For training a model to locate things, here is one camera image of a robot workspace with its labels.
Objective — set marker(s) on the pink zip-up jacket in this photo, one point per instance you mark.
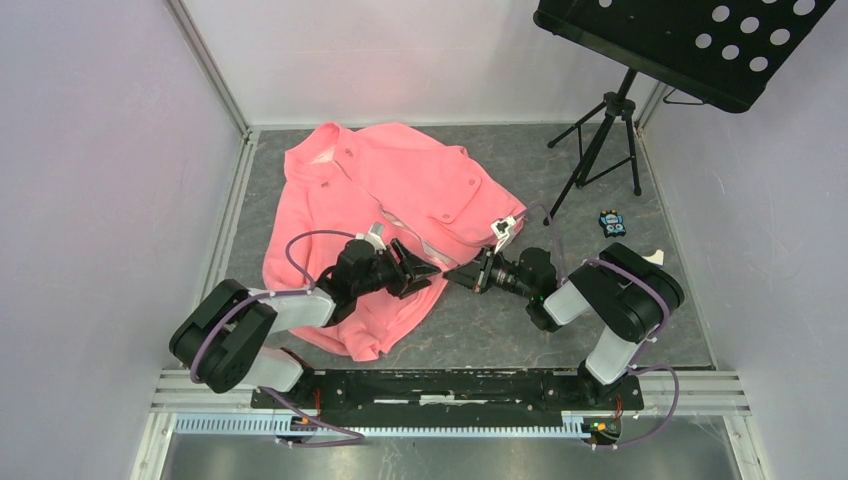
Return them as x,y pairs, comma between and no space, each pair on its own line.
432,197

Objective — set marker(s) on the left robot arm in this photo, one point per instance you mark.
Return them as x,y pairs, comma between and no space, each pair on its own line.
225,342

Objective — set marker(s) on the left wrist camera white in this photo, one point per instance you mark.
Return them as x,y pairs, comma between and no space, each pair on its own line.
373,236

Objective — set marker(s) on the small black blue toy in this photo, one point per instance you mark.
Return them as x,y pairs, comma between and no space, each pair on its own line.
612,224

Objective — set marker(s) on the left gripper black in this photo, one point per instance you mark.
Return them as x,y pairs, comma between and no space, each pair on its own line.
403,284

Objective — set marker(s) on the white object behind arm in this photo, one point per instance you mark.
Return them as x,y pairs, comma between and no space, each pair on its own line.
657,258

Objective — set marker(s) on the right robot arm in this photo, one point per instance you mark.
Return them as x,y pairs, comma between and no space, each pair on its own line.
633,297

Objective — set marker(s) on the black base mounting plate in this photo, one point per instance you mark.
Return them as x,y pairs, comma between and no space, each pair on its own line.
533,397

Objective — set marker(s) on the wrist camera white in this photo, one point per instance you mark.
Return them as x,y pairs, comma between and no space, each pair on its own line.
505,231
373,236

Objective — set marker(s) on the black music stand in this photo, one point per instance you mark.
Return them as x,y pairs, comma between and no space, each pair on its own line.
722,53

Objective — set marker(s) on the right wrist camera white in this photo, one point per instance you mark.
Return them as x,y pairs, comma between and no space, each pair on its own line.
505,231

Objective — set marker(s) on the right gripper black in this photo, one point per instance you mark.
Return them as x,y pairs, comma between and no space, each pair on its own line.
474,275

